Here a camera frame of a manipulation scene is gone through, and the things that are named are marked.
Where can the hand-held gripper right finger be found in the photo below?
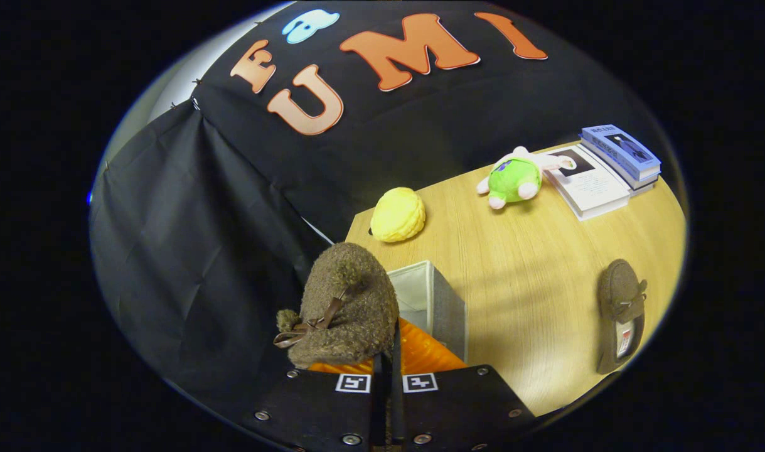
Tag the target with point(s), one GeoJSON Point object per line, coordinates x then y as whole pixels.
{"type": "Point", "coordinates": [396, 408]}

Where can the yellow bread-shaped toy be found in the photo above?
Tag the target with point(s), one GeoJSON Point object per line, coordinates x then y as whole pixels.
{"type": "Point", "coordinates": [398, 215]}

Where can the brown fuzzy slipper shoe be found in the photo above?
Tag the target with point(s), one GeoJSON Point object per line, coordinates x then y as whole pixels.
{"type": "Point", "coordinates": [617, 285]}
{"type": "Point", "coordinates": [351, 282]}

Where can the white book with dark photo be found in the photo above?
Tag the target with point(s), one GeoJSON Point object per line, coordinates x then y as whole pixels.
{"type": "Point", "coordinates": [592, 185]}

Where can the black backdrop cloth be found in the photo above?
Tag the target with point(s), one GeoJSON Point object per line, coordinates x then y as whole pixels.
{"type": "Point", "coordinates": [187, 251]}

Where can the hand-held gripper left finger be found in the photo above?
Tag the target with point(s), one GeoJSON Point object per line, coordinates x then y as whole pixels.
{"type": "Point", "coordinates": [379, 408]}

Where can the pale paperback book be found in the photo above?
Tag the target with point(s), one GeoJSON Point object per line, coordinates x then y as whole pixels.
{"type": "Point", "coordinates": [647, 182]}
{"type": "Point", "coordinates": [642, 191]}

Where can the grey fabric storage box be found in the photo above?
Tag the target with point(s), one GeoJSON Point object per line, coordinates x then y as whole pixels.
{"type": "Point", "coordinates": [448, 314]}

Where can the green and pink plush toy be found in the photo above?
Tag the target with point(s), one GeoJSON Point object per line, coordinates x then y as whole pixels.
{"type": "Point", "coordinates": [514, 182]}

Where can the blue cover book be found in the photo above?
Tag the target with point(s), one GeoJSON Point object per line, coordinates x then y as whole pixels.
{"type": "Point", "coordinates": [620, 147]}

